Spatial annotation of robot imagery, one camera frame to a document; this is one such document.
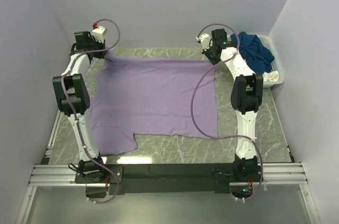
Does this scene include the purple t shirt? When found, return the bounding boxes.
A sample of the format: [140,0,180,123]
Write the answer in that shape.
[90,52,218,155]

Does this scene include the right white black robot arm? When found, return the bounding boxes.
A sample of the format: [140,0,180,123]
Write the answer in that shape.
[197,29,263,176]

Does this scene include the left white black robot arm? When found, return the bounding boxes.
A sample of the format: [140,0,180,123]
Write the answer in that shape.
[52,26,107,176]

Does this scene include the blue t shirt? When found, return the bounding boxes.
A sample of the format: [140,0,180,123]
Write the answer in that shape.
[238,32,274,74]

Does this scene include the white cloth in basket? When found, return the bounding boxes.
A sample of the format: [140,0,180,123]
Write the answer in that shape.
[262,70,280,82]

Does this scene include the white laundry basket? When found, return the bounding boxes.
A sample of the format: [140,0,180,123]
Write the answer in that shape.
[221,32,284,88]

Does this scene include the black base beam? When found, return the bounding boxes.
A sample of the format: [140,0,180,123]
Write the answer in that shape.
[74,163,264,198]

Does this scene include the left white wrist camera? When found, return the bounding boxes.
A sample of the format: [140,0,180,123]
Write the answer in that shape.
[91,22,106,43]

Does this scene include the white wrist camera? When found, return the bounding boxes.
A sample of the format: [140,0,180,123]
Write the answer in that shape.
[196,33,211,50]
[91,22,106,43]

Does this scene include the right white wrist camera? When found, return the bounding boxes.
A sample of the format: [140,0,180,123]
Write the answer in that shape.
[196,33,211,50]

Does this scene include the aluminium rail frame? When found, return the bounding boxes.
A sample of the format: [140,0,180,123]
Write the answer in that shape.
[14,49,321,224]

